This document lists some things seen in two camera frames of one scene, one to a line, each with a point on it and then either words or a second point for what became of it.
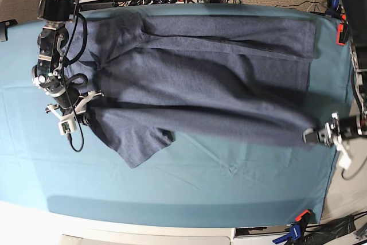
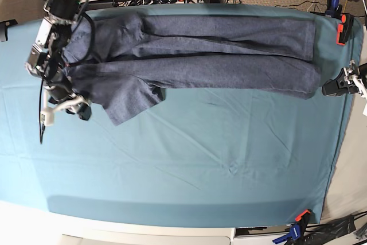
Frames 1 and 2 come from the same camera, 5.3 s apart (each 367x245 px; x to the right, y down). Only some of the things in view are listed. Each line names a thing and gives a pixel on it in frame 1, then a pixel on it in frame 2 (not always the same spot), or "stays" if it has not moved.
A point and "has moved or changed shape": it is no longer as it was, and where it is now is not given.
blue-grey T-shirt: x=235 y=80 has moved or changed shape
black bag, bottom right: x=327 y=232 stays
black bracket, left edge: x=3 y=28 stays
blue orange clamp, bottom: x=296 y=229 stays
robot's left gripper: x=331 y=135 to x=340 y=85
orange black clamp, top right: x=342 y=31 stays
